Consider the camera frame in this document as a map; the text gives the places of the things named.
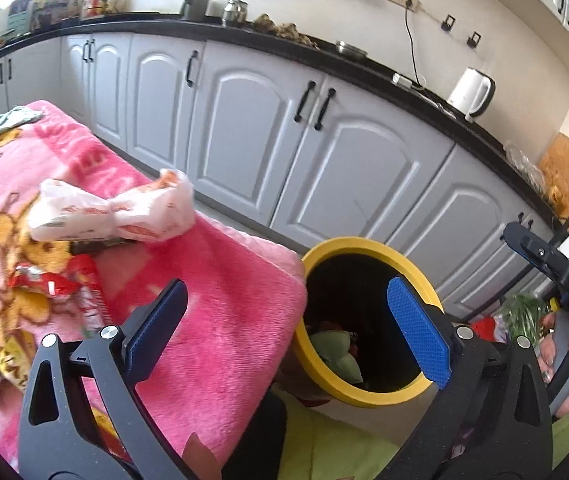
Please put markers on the steel lidded canister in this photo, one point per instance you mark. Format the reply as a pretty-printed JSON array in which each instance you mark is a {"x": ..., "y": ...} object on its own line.
[{"x": 235, "y": 12}]

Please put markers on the pale green plastic bag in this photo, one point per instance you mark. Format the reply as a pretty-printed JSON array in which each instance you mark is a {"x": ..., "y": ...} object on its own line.
[{"x": 334, "y": 347}]

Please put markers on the group of condiment bottles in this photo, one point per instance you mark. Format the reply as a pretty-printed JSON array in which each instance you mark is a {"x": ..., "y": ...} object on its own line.
[{"x": 94, "y": 5}]

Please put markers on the bag of green vegetables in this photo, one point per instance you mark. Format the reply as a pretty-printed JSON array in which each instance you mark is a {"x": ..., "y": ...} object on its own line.
[{"x": 524, "y": 315}]

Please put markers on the yellow snack wrapper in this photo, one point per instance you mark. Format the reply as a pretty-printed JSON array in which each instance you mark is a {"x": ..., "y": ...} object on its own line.
[{"x": 9, "y": 365}]

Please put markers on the white orange printed plastic bag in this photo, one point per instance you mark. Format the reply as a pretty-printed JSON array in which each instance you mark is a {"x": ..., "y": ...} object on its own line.
[{"x": 114, "y": 210}]

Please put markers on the yellow rimmed trash bin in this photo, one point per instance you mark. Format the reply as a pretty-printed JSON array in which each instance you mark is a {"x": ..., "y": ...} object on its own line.
[{"x": 354, "y": 246}]

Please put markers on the white base cabinets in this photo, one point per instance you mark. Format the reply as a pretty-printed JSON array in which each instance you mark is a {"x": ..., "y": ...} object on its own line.
[{"x": 289, "y": 135}]

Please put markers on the person's green clothing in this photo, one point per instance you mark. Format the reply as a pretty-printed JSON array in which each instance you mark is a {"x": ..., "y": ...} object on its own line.
[{"x": 324, "y": 452}]

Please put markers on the red plastic wrapper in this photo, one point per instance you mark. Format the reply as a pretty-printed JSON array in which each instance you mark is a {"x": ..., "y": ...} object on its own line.
[{"x": 59, "y": 285}]

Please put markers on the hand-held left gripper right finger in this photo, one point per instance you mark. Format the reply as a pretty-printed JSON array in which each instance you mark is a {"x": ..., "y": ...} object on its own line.
[{"x": 419, "y": 335}]

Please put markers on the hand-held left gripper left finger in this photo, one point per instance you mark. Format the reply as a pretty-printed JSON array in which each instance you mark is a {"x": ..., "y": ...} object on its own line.
[{"x": 157, "y": 322}]

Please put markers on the pink printed blanket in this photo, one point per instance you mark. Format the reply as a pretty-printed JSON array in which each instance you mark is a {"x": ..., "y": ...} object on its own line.
[{"x": 224, "y": 285}]

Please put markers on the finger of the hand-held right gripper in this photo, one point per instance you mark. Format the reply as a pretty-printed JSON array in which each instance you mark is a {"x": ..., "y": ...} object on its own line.
[{"x": 522, "y": 240}]

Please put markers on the clear plastic bag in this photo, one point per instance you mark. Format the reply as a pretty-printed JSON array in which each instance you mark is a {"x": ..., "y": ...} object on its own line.
[{"x": 524, "y": 167}]

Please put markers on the dark lidded pot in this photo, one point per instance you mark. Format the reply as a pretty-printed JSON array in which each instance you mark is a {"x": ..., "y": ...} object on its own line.
[{"x": 194, "y": 7}]

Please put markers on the white charger block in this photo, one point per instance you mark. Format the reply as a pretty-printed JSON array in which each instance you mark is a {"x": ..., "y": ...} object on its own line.
[{"x": 401, "y": 80}]

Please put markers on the white electric kettle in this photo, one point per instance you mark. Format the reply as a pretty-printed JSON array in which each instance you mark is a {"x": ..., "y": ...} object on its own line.
[{"x": 467, "y": 92}]

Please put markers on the brown mottled rag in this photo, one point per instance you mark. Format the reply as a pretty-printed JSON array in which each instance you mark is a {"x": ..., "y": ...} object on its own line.
[{"x": 284, "y": 30}]

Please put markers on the black wall holder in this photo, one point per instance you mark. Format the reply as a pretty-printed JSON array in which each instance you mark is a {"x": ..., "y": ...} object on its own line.
[
  {"x": 473, "y": 39},
  {"x": 447, "y": 22}
]

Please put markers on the red plastic bag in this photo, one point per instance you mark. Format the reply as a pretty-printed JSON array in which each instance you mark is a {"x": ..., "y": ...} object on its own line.
[{"x": 487, "y": 329}]

